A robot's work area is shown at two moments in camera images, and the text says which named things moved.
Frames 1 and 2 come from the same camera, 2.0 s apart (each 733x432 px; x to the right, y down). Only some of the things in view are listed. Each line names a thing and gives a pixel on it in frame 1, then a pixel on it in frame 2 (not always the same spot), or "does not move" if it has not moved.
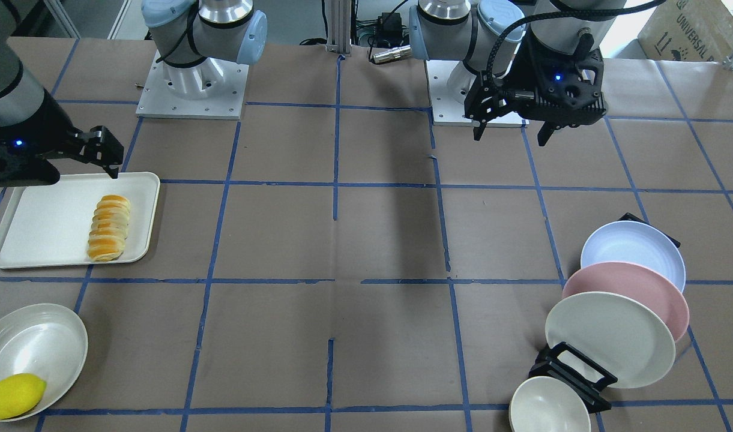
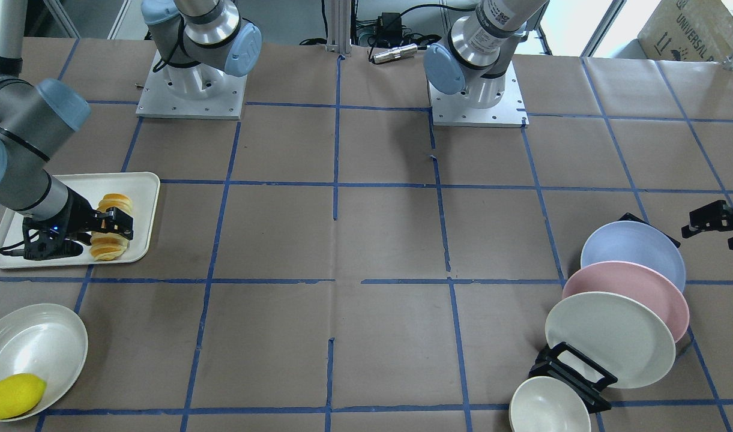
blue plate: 637,243 does not move
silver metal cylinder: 403,52 does not move
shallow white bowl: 48,341 does not move
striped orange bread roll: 109,226 does not move
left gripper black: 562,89 to 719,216
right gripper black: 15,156 to 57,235
